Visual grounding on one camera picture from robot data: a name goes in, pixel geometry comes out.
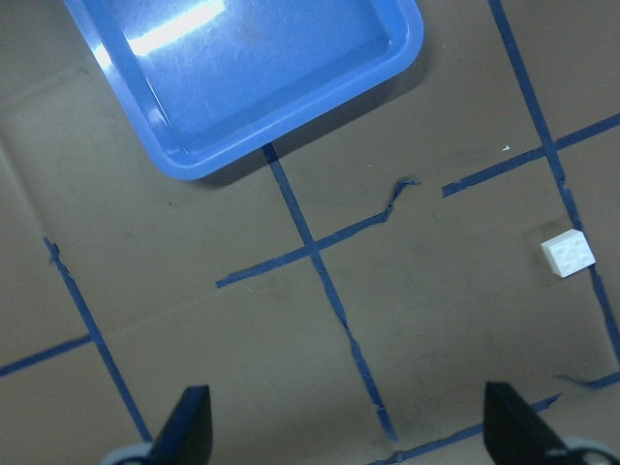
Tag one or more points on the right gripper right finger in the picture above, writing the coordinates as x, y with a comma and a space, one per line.
513, 433

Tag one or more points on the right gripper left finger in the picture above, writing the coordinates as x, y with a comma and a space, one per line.
187, 436

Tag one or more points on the white block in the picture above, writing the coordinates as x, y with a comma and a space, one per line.
568, 253

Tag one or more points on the blue plastic tray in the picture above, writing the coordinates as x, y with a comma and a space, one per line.
204, 83

